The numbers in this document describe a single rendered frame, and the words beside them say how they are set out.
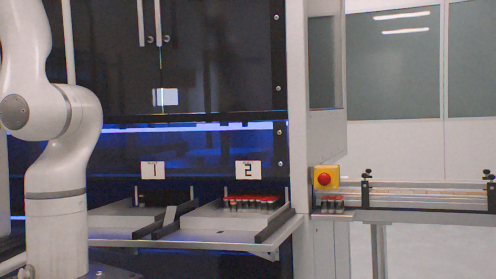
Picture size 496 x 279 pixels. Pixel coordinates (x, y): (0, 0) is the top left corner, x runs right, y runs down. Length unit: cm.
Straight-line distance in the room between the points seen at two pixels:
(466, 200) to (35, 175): 123
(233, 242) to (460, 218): 75
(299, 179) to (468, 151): 467
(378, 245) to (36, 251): 110
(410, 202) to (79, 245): 104
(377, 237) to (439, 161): 447
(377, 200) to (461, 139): 452
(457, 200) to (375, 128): 453
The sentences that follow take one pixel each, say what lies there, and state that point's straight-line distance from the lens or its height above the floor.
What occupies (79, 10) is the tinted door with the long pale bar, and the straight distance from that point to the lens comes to 212.
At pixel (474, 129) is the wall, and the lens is 637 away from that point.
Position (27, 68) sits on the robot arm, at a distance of 125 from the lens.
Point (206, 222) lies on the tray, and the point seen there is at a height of 90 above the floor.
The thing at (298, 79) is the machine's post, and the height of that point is 130.
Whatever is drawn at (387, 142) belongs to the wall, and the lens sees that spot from 637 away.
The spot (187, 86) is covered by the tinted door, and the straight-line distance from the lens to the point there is 191.
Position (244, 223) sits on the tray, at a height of 90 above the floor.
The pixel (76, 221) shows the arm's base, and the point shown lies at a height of 99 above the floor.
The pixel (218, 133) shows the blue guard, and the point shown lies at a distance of 186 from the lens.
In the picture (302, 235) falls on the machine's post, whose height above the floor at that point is 81.
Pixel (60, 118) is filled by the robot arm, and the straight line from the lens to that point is 123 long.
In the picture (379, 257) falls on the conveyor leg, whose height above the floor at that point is 72.
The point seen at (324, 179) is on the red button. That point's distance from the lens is 175.
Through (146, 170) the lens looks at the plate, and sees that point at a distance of 198.
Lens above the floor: 122
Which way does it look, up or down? 3 degrees down
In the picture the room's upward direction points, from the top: 2 degrees counter-clockwise
